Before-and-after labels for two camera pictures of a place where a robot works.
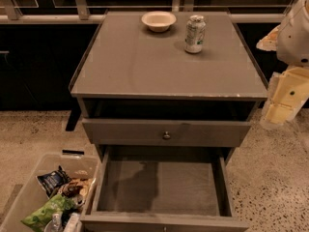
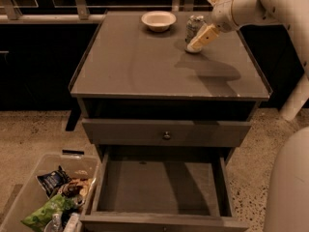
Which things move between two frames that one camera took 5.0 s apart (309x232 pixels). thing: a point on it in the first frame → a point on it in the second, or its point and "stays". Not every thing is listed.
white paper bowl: (158, 21) stays
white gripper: (295, 39) → (223, 13)
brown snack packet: (78, 188) stays
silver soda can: (194, 34) stays
